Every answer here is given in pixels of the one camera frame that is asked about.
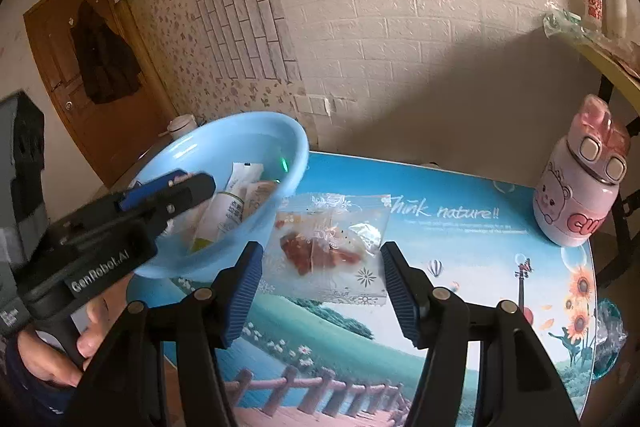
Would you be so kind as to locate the light blue plastic basin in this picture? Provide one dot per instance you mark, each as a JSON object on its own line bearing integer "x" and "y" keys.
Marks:
{"x": 240, "y": 142}

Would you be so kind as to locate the clear zip bag of snacks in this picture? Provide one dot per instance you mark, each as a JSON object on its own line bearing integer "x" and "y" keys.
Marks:
{"x": 320, "y": 247}

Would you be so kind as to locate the dark hanging coat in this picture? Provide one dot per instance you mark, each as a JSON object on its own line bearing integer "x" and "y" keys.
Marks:
{"x": 105, "y": 57}

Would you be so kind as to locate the person's left hand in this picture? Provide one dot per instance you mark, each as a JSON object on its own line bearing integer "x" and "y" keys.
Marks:
{"x": 92, "y": 332}

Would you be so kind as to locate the white green tube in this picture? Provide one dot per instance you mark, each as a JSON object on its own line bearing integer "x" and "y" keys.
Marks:
{"x": 220, "y": 217}

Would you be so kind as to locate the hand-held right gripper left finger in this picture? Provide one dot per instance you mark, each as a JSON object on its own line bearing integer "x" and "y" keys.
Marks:
{"x": 245, "y": 292}

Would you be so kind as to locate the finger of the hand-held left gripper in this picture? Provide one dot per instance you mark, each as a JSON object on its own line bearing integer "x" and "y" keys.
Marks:
{"x": 185, "y": 197}
{"x": 150, "y": 192}

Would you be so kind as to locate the white wall socket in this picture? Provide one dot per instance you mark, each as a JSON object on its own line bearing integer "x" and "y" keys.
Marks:
{"x": 310, "y": 105}

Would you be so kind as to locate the pink bear water bottle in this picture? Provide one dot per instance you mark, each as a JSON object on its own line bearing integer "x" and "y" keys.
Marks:
{"x": 565, "y": 207}

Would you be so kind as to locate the white cup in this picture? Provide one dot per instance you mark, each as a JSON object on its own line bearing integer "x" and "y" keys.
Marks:
{"x": 615, "y": 9}

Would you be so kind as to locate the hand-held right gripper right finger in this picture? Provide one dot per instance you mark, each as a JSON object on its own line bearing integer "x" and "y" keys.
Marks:
{"x": 402, "y": 292}

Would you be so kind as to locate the white sachet packet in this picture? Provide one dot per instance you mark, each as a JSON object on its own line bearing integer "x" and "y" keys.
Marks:
{"x": 245, "y": 174}

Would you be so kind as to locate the white pot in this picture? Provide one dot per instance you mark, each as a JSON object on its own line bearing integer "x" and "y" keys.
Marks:
{"x": 180, "y": 125}

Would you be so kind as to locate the brown wooden door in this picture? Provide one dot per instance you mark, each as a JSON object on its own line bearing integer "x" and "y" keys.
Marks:
{"x": 55, "y": 57}

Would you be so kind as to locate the crumpled clear plastic bag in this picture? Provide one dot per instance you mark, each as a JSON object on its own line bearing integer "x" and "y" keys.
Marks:
{"x": 562, "y": 24}

